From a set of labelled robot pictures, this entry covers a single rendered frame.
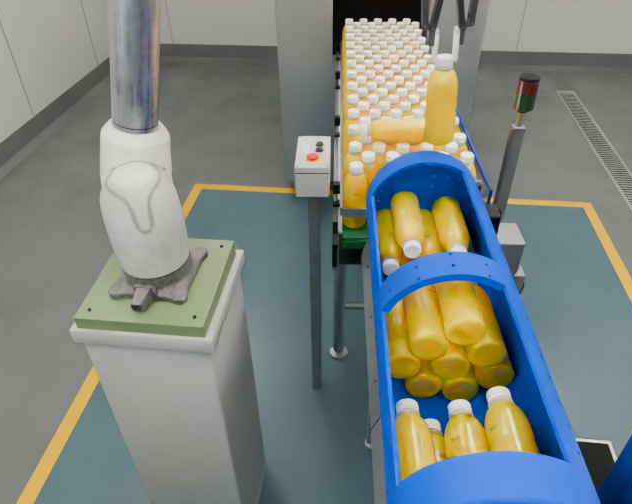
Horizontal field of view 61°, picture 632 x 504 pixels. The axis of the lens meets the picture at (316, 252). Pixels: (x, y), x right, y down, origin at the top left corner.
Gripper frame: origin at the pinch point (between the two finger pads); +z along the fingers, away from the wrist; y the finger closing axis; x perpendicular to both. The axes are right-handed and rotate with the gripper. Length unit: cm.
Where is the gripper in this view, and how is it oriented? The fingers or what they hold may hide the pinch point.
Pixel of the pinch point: (445, 45)
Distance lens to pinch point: 128.8
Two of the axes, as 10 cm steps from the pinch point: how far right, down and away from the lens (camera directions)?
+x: 0.3, -6.5, 7.6
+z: 0.7, 7.6, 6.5
